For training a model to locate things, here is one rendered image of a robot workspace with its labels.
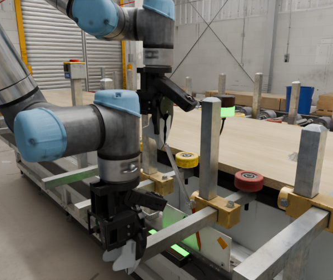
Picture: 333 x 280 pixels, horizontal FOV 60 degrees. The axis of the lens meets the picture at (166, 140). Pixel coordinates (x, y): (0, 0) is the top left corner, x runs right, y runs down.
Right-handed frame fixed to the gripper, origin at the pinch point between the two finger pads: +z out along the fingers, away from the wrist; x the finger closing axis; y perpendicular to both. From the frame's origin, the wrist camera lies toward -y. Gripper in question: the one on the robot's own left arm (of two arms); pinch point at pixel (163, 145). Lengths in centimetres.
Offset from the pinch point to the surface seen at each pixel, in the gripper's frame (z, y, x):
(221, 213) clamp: 14.9, -17.4, 0.6
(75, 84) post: -9, 59, -29
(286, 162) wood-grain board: 10.1, -28.5, -33.8
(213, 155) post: 1.3, -12.9, -3.0
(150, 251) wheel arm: 16.1, -8.6, 20.6
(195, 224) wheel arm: 15.1, -13.3, 8.0
